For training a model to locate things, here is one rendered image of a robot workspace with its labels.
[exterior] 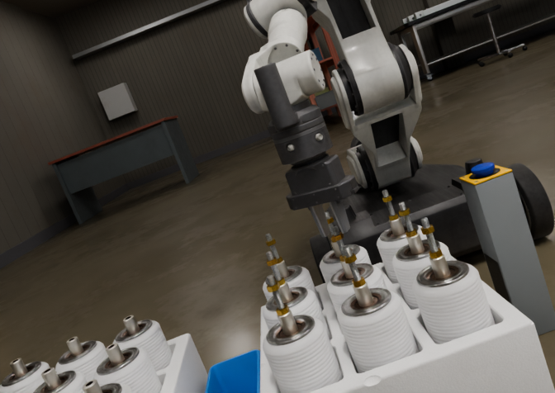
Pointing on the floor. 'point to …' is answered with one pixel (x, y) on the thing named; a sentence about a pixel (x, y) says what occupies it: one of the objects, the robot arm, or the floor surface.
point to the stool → (495, 36)
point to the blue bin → (235, 375)
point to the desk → (120, 162)
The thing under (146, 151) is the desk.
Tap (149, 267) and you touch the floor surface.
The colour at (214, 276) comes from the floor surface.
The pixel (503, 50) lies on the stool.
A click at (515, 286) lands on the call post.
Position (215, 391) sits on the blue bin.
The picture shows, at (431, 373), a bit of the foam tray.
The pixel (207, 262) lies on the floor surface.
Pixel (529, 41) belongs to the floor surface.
